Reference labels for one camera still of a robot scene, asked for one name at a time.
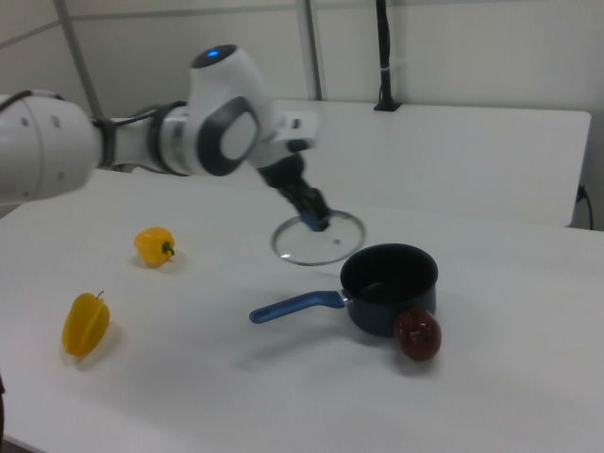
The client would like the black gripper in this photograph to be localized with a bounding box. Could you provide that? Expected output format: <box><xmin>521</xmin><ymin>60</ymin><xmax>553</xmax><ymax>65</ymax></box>
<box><xmin>257</xmin><ymin>153</ymin><xmax>332</xmax><ymax>232</ymax></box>

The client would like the glass lid with blue knob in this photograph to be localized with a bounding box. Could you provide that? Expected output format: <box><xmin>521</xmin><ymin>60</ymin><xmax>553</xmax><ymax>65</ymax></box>
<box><xmin>270</xmin><ymin>209</ymin><xmax>367</xmax><ymax>267</ymax></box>

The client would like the white background table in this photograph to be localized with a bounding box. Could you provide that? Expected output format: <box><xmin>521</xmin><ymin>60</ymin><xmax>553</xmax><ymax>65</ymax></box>
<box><xmin>254</xmin><ymin>96</ymin><xmax>593</xmax><ymax>229</ymax></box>

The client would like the yellow bell pepper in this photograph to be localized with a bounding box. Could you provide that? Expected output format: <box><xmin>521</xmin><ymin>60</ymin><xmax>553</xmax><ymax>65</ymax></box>
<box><xmin>133</xmin><ymin>226</ymin><xmax>176</xmax><ymax>269</ymax></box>

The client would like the red bell pepper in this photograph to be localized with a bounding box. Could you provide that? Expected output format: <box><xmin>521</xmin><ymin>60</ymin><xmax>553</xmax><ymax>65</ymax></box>
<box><xmin>393</xmin><ymin>308</ymin><xmax>444</xmax><ymax>362</ymax></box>

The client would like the black pole with clamp base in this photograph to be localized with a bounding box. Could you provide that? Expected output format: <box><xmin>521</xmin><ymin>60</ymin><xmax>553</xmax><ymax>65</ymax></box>
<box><xmin>373</xmin><ymin>0</ymin><xmax>403</xmax><ymax>112</ymax></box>

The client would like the yellow starfruit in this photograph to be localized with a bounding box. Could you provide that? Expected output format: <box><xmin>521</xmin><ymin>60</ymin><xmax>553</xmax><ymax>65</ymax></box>
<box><xmin>60</xmin><ymin>290</ymin><xmax>112</xmax><ymax>358</ymax></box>

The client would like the dark saucepan with blue handle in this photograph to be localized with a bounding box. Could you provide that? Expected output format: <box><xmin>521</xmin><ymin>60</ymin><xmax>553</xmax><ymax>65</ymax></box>
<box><xmin>248</xmin><ymin>243</ymin><xmax>440</xmax><ymax>338</ymax></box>

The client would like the silver wall post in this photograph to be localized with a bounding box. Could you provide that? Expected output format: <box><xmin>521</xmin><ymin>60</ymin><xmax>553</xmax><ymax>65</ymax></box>
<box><xmin>297</xmin><ymin>0</ymin><xmax>327</xmax><ymax>101</ymax></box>

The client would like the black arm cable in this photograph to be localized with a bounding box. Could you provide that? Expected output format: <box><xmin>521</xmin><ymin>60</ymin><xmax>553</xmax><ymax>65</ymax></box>
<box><xmin>90</xmin><ymin>99</ymin><xmax>190</xmax><ymax>129</ymax></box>

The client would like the black cable with blue plug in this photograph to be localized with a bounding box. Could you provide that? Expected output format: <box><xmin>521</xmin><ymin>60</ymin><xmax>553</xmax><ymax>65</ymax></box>
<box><xmin>577</xmin><ymin>183</ymin><xmax>596</xmax><ymax>230</ymax></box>

